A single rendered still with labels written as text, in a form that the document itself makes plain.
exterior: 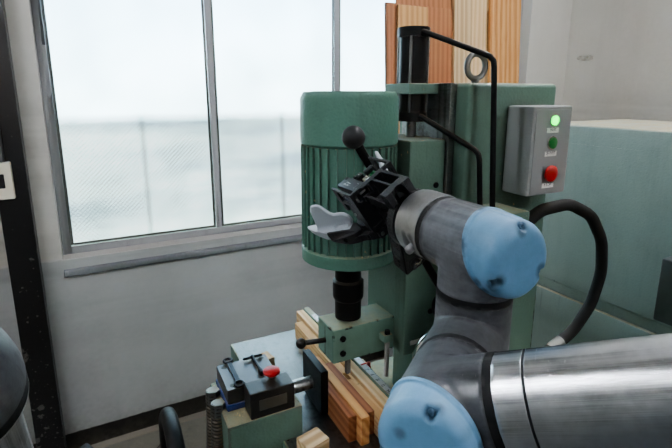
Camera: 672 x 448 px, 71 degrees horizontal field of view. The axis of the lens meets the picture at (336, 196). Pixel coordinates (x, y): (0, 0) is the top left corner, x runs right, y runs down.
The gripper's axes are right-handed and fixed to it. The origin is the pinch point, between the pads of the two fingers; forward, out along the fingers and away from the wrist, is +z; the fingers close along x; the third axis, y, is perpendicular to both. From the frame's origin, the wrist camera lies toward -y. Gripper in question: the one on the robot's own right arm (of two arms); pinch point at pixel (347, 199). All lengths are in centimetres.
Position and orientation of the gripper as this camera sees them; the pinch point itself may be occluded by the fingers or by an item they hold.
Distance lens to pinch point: 73.3
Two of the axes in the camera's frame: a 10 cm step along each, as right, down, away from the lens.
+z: -4.5, -1.9, 8.7
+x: -7.4, 6.4, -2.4
